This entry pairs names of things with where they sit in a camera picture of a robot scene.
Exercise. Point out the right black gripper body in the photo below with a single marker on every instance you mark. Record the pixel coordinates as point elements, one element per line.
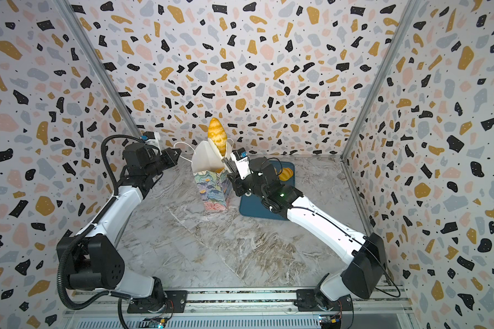
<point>239,177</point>

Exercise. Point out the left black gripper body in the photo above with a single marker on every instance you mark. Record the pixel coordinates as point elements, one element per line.
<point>158,164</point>

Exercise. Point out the white floral paper bag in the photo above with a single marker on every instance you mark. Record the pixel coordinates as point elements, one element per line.
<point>209,174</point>

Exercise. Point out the large striped croissant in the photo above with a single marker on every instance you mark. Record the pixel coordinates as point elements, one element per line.
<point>217,135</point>

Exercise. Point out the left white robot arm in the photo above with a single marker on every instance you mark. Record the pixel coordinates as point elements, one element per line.
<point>90,266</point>

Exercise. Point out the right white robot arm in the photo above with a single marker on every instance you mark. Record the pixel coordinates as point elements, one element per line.
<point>364,256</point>

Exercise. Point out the shell shaped striped bun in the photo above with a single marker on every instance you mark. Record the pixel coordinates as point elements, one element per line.
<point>286,174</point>

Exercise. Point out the teal plastic tray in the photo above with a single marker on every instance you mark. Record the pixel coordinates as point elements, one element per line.
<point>251,206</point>

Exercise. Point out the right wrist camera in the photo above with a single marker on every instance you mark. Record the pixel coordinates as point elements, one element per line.
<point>242,163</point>

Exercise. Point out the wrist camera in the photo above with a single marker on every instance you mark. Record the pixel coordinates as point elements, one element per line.
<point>152,138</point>
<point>242,163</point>

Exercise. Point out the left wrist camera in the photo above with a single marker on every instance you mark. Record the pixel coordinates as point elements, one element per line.
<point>152,138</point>

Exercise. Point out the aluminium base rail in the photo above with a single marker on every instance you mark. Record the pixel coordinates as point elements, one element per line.
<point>282,307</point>

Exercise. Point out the left aluminium corner post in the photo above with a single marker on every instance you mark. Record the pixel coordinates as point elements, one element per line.
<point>66,11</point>

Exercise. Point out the aluminium corner post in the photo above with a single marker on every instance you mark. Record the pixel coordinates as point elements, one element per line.
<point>397,39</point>
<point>66,11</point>

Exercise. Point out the right aluminium corner post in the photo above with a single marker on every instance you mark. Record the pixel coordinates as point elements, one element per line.
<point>397,39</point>

